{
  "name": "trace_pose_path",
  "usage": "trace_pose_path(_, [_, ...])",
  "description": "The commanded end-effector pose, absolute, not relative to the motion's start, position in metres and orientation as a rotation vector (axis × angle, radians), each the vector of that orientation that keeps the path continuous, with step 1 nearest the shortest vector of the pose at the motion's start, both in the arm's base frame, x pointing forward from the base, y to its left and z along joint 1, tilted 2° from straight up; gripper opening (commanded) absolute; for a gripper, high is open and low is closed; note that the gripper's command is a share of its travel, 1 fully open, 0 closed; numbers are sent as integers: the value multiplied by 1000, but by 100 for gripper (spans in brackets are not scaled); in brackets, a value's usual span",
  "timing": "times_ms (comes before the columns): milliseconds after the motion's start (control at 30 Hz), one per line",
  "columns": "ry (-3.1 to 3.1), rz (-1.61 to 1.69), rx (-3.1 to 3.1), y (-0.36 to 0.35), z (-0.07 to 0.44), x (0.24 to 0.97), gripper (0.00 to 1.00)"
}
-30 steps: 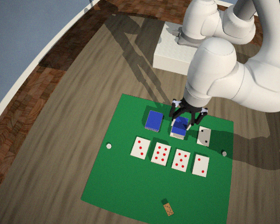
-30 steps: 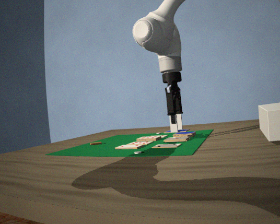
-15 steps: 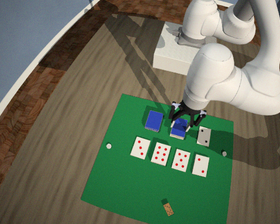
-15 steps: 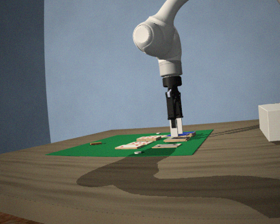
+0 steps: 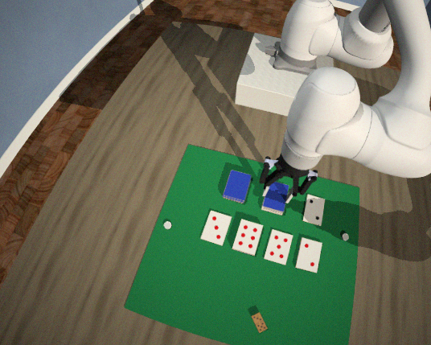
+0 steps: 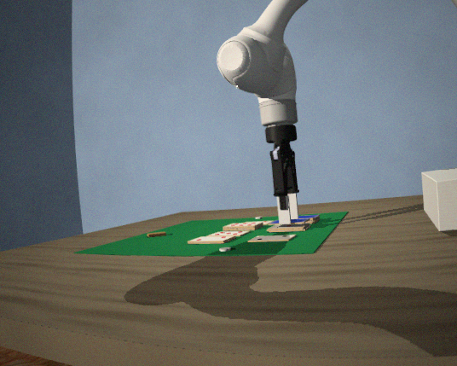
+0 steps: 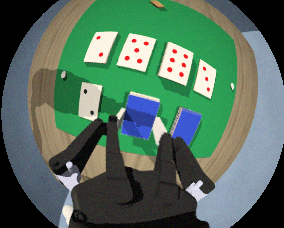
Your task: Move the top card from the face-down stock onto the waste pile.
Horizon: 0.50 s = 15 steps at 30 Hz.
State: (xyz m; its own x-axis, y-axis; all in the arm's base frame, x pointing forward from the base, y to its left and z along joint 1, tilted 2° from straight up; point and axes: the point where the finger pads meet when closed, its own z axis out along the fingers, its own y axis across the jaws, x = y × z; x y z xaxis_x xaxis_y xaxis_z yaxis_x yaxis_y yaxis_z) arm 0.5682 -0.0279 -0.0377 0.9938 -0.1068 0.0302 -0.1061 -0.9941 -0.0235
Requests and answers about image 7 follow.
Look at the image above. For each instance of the green felt mat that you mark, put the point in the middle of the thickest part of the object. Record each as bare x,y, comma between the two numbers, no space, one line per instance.
175,23

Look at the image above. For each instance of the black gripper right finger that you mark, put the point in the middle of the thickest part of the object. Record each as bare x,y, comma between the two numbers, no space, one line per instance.
193,179

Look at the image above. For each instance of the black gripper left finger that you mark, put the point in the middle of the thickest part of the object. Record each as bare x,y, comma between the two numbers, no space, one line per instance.
69,164

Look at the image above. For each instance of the grey card with black dots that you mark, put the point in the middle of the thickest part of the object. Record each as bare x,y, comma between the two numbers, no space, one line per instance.
89,100

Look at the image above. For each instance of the blue card stack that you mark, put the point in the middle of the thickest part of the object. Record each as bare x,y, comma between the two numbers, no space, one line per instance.
186,125

